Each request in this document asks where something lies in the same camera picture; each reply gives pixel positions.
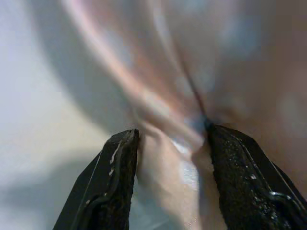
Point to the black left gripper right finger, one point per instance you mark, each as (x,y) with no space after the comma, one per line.
(244,182)

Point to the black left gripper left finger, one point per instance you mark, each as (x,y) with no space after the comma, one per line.
(108,187)

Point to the clear white plastic bag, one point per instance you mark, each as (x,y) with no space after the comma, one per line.
(168,72)

